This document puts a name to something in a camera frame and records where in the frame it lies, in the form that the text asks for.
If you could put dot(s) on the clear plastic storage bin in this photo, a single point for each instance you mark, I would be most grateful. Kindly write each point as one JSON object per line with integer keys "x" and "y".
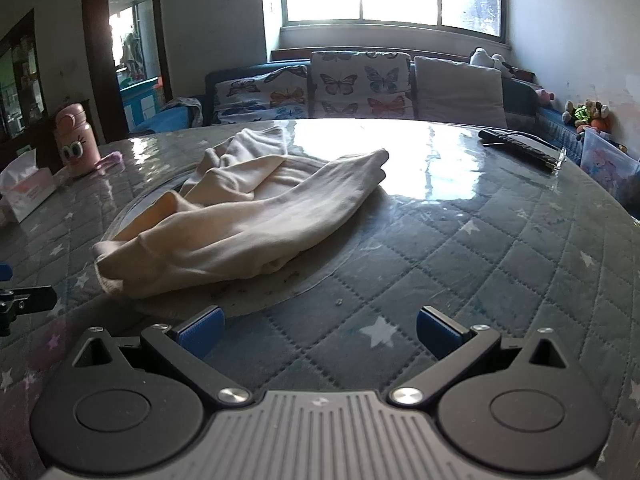
{"x": 607, "y": 165}

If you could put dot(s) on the dark blue sofa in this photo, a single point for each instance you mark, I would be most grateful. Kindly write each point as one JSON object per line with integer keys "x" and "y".
{"x": 521, "y": 100}

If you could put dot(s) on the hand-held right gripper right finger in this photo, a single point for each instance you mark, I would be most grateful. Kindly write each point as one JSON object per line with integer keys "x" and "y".
{"x": 439, "y": 334}

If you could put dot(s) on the dark glass display cabinet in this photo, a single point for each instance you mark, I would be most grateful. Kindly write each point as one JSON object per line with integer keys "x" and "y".
{"x": 22, "y": 80}

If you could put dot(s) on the black remote control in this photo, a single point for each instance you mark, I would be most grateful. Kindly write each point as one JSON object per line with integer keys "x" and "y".
{"x": 520, "y": 147}

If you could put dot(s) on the crumpled cloth on sofa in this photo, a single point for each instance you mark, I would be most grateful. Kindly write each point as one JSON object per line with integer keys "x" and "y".
{"x": 182, "y": 110}

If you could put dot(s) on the round glass turntable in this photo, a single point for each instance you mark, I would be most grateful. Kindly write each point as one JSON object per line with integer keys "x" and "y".
{"x": 312, "y": 280}

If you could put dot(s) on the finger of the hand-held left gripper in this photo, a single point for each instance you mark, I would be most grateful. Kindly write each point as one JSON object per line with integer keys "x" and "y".
{"x": 30, "y": 297}
{"x": 4, "y": 271}

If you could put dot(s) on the small pink plush toy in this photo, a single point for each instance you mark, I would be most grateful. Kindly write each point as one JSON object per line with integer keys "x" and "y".
{"x": 545, "y": 96}

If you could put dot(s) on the pink cartoon water bottle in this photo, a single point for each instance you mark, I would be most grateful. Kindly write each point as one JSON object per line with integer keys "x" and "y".
{"x": 75, "y": 146}

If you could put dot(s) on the butterfly print cushion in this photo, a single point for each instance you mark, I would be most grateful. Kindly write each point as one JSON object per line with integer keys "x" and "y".
{"x": 260, "y": 95}
{"x": 360, "y": 85}

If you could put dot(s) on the pink white tissue box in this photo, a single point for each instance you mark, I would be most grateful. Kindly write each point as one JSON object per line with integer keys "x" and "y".
{"x": 31, "y": 192}

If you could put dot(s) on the cluster of small plush toys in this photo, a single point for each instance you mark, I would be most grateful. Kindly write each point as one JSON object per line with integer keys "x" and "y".
{"x": 587, "y": 115}

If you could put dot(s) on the white plush toy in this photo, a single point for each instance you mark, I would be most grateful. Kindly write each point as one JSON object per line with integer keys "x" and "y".
{"x": 487, "y": 60}

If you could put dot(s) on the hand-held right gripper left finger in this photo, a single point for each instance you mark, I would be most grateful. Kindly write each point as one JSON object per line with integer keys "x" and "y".
{"x": 202, "y": 334}

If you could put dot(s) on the blue storage cabinet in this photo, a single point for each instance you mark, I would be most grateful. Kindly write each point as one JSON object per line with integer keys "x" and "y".
{"x": 142, "y": 102}

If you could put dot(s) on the plain white cushion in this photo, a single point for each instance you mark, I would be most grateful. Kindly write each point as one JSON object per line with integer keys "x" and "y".
{"x": 457, "y": 92}

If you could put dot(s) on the cream knit garment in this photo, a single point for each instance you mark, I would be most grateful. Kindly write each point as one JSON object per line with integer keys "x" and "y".
{"x": 240, "y": 220}

